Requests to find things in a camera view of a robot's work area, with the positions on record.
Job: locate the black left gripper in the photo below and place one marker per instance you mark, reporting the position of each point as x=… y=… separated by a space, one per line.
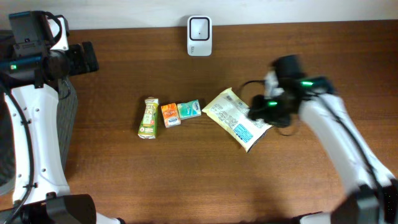
x=81 y=65

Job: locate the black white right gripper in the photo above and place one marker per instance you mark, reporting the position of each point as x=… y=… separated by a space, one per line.
x=255 y=112

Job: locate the cream snack bag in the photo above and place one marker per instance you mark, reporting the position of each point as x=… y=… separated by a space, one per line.
x=231 y=113

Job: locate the teal tissue pack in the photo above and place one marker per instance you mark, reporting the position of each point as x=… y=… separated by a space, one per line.
x=189 y=109

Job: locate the green drink carton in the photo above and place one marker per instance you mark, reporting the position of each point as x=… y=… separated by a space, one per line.
x=148 y=125

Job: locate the orange tissue pack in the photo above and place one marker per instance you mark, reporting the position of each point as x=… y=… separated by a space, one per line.
x=170 y=115

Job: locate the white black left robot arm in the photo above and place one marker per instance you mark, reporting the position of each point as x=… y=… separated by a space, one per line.
x=29 y=80

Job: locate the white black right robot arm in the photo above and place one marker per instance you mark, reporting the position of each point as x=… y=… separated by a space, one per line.
x=370 y=187

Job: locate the white barcode scanner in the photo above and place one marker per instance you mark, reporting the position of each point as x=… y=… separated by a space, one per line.
x=199 y=36

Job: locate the grey plastic lattice basket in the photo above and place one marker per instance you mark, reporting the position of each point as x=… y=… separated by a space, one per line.
x=66 y=113

